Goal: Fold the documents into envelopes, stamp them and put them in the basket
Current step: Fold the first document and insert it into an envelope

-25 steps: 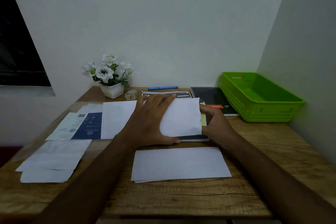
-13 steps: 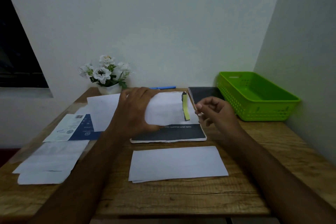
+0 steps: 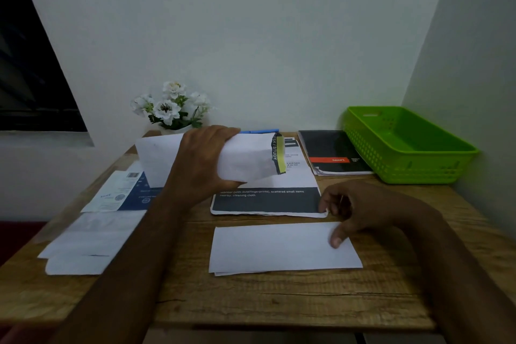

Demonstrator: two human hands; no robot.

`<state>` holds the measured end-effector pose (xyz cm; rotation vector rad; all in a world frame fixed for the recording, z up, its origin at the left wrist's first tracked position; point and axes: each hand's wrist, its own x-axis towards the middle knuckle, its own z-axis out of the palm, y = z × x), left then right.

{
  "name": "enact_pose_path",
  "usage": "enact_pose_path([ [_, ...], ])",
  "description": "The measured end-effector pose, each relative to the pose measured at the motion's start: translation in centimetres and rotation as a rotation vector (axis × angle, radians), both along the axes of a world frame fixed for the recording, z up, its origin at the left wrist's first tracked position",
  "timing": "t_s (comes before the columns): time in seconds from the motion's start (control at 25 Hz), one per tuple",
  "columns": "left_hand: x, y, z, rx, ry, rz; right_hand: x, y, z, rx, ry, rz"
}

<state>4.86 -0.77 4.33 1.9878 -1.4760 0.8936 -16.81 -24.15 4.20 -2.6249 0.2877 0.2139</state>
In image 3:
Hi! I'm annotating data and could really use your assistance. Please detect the person's right hand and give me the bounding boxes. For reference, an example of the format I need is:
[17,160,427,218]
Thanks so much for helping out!
[317,179,443,250]

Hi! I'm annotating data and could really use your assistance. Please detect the person's left hand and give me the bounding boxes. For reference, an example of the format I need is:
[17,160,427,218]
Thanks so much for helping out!
[163,125,242,211]

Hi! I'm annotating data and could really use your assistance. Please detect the person's left forearm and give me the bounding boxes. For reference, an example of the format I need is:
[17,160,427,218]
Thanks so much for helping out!
[48,194,194,344]

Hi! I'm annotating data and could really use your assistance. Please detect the pile of white envelopes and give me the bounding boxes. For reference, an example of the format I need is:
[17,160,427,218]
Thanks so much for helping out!
[37,210,148,276]

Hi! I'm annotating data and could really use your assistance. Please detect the person's right forearm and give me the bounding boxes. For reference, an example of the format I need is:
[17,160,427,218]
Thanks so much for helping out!
[395,210,516,344]

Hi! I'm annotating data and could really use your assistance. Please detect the white printed document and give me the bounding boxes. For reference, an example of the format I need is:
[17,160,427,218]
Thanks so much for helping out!
[208,221,363,277]

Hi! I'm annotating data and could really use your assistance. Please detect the green plastic basket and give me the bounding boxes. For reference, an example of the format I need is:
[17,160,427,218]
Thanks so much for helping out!
[343,105,481,185]

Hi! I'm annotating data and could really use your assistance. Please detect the black notebook with red label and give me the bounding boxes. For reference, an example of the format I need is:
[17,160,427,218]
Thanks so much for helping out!
[298,130,375,176]

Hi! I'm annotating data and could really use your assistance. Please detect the stack of printed documents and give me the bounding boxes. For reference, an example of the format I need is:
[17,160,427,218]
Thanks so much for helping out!
[210,134,328,219]

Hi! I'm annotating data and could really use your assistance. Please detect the blue and white leaflet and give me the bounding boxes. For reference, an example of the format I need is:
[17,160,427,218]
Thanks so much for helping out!
[80,170,166,213]

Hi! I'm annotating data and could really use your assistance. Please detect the white envelope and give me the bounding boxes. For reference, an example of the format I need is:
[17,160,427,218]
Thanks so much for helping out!
[135,132,288,188]

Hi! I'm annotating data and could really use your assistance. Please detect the white potted artificial flowers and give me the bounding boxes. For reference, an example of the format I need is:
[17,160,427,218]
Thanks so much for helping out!
[130,81,214,135]

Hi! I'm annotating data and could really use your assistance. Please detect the dark window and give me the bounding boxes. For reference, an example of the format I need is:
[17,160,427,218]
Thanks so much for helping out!
[0,0,89,133]

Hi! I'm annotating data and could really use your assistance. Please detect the dark red carpet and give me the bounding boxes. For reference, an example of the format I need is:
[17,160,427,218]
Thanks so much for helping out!
[0,220,47,266]

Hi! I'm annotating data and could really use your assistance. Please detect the clear plastic sheet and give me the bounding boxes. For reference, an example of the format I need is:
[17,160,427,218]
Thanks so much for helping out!
[32,152,170,246]

